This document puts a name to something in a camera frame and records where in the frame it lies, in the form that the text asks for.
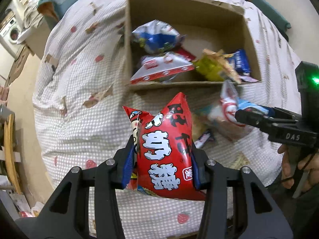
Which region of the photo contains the wooden chair frame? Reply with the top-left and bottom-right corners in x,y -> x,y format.
3,113 -> 24,195

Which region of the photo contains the brown cardboard box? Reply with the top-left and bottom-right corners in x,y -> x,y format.
124,0 -> 262,91

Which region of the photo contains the yellow snack packet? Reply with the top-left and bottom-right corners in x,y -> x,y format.
194,48 -> 241,84

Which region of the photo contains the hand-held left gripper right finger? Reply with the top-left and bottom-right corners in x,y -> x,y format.
191,147 -> 292,239

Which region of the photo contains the small red snack packet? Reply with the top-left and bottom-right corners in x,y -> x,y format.
174,47 -> 198,63

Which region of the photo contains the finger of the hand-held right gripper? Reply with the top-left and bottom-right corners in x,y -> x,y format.
235,109 -> 275,133
239,101 -> 300,122

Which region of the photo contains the blue white puffed snack bag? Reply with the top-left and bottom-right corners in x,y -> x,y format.
131,19 -> 187,55

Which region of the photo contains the white red circle snack packet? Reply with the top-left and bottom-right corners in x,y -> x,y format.
208,80 -> 252,130

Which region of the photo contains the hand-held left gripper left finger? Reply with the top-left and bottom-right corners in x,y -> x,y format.
37,134 -> 137,239

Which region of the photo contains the beige snack packet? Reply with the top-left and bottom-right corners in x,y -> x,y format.
192,106 -> 212,140

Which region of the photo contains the checked printed blanket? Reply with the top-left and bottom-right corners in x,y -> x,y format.
32,0 -> 303,239

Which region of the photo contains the dark blue white snack packet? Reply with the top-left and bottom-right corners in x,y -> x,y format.
224,49 -> 251,76

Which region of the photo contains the person's right hand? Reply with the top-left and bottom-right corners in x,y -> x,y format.
277,144 -> 319,193

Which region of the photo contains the large red snack bag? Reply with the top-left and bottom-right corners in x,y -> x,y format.
122,92 -> 207,202

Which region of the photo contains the white washing machine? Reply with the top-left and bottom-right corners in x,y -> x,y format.
0,17 -> 24,53

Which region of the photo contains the person's right forearm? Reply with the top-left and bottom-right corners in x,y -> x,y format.
291,179 -> 319,239

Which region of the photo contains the teal folded mat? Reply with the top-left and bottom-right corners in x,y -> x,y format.
225,0 -> 292,30

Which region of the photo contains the beige cabinet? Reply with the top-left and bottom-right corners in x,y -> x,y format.
16,17 -> 51,60

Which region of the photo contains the red white triangular snack packet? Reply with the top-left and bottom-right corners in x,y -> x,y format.
130,53 -> 195,85

